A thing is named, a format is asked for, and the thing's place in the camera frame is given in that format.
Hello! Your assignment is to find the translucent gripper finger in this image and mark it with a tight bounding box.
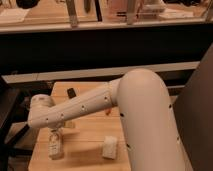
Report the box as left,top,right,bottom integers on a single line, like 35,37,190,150
64,121,75,129

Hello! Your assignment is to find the white plastic bottle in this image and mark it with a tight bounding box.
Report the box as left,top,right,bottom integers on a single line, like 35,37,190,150
48,129,63,160

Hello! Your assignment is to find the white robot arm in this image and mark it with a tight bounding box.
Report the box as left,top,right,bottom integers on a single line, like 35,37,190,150
27,68,186,171

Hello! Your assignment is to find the black rectangular block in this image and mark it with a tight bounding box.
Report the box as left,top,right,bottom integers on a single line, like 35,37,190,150
67,88,76,98

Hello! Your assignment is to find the white sponge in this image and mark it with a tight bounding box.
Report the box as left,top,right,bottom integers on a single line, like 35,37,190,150
102,136,118,159

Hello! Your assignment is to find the black chair frame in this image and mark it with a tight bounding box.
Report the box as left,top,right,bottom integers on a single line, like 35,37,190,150
0,75,33,171

